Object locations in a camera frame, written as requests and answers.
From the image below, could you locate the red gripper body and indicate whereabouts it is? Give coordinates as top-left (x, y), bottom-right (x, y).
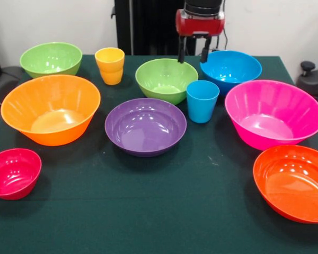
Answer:
top-left (174, 9), bottom-right (226, 38)

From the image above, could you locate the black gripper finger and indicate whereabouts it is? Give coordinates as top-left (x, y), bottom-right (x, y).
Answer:
top-left (177, 35), bottom-right (188, 64)
top-left (200, 36), bottom-right (213, 64)

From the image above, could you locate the green bowl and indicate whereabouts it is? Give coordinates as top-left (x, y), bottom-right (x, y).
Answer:
top-left (19, 42), bottom-right (83, 79)
top-left (135, 58), bottom-right (199, 106)

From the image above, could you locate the blue bowl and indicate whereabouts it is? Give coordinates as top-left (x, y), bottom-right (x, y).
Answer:
top-left (200, 50), bottom-right (263, 97)

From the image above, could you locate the blue cup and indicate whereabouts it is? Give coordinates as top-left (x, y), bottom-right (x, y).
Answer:
top-left (186, 80), bottom-right (220, 124)

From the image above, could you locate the yellow cup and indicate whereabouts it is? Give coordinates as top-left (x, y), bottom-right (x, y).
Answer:
top-left (94, 47), bottom-right (126, 86)

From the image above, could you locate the purple bowl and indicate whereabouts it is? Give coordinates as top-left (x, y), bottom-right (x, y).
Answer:
top-left (104, 97), bottom-right (188, 158)

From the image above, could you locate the large magenta bowl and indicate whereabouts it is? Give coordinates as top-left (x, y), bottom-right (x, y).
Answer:
top-left (224, 79), bottom-right (318, 151)

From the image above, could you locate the black stand base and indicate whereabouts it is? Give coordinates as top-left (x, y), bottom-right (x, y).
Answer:
top-left (296, 61), bottom-right (318, 97)
top-left (0, 66), bottom-right (26, 106)

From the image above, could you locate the large orange bowl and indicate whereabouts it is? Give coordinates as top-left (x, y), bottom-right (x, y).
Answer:
top-left (0, 74), bottom-right (101, 147)

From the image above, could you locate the dark green table cloth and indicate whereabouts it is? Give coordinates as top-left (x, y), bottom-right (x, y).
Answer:
top-left (0, 54), bottom-right (318, 254)

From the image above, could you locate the orange-red shallow bowl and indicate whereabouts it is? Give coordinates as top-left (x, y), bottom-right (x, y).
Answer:
top-left (253, 144), bottom-right (318, 224)

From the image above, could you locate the small crimson bowl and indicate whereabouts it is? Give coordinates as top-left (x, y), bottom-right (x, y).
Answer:
top-left (0, 148), bottom-right (42, 201)

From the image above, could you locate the black wall cable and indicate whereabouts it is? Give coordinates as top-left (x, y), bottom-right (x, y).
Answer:
top-left (216, 0), bottom-right (228, 52)

